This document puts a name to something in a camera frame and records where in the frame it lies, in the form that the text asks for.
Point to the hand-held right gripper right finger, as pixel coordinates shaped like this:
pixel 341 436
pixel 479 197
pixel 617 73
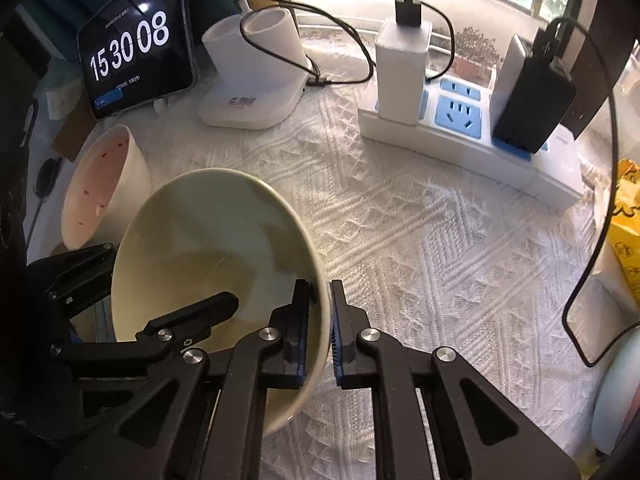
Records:
pixel 336 330

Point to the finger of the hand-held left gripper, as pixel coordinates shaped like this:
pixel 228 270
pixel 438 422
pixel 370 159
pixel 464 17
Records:
pixel 200 320
pixel 80 270

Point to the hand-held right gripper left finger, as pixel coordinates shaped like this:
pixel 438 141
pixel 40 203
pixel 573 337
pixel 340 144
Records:
pixel 300 320

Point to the pink strawberry bowl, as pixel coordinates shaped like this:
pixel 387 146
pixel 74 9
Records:
pixel 125 185

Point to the cream bowl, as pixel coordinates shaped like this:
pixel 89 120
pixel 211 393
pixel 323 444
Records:
pixel 200 220

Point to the black round pouch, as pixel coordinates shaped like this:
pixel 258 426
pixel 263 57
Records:
pixel 50 175

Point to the white textured tablecloth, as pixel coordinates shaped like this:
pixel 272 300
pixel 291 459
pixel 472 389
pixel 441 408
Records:
pixel 425 285

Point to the cardboard box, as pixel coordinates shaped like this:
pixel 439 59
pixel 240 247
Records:
pixel 70 137

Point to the white tablet stand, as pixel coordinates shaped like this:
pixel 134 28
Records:
pixel 158 105

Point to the white power strip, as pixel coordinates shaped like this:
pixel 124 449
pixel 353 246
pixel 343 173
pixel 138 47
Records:
pixel 450 145

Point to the black tablet clock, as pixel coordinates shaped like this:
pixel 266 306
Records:
pixel 130 45

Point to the white desk lamp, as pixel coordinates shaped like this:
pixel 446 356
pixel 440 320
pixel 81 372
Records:
pixel 250 95

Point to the white charger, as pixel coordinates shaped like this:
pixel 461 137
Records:
pixel 400 75

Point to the black charger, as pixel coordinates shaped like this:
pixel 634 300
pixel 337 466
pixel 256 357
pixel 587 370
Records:
pixel 530 100

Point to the yellow snack packet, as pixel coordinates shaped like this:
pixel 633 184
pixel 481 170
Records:
pixel 627 230

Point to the potted plant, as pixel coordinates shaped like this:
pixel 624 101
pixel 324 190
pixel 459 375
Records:
pixel 477 55

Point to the white flat adapter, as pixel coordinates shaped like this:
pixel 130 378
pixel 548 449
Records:
pixel 507 70

